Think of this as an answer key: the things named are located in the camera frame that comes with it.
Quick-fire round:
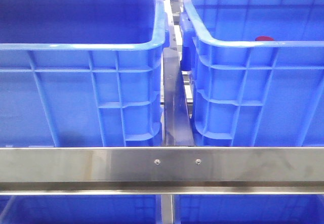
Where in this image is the large blue bin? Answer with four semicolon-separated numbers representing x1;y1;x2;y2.
1;0;169;148
180;0;323;147

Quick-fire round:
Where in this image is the blue bin lower left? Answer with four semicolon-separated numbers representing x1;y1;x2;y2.
1;195;161;223

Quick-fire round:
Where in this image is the steel vertical post lower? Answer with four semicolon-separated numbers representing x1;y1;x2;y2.
161;194;175;224

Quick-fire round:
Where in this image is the steel divider rail centre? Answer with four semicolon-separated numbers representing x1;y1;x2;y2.
163;0;195;147

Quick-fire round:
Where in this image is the stainless steel front rail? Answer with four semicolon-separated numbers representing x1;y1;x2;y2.
1;147;323;195

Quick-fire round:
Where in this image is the large blue bin right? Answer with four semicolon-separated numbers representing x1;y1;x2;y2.
180;0;323;147

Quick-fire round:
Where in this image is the large blue bin left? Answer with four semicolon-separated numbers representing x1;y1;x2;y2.
1;0;169;148

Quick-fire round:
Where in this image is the blue bin lower right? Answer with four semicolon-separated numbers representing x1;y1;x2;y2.
176;195;323;223

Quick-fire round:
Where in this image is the red round button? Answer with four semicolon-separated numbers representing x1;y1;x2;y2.
255;35;275;41

